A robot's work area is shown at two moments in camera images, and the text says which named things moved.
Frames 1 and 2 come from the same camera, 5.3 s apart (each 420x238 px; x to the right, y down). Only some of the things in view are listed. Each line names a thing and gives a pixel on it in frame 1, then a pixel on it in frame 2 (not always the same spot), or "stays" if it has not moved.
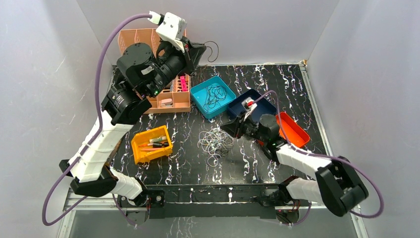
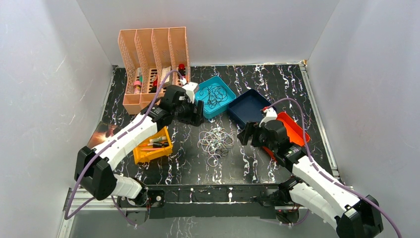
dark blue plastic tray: (264, 106) stays
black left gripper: (190, 54) to (198, 112)
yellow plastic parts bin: (151, 144) stays
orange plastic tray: (294, 134) stays
